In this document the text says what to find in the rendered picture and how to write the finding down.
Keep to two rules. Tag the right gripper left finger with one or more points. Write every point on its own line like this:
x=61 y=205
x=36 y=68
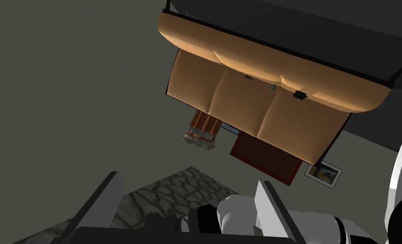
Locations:
x=113 y=200

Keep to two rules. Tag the small black box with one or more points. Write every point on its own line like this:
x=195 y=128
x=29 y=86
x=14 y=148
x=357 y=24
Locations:
x=299 y=95

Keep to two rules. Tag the white framed picture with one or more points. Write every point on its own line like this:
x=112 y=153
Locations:
x=324 y=174

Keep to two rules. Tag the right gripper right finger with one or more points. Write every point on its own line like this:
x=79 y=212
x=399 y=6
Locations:
x=267 y=213

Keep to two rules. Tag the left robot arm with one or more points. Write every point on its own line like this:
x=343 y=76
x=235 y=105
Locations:
x=236 y=211

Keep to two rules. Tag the tan three-seat sofa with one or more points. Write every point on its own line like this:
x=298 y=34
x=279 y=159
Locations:
x=241 y=101

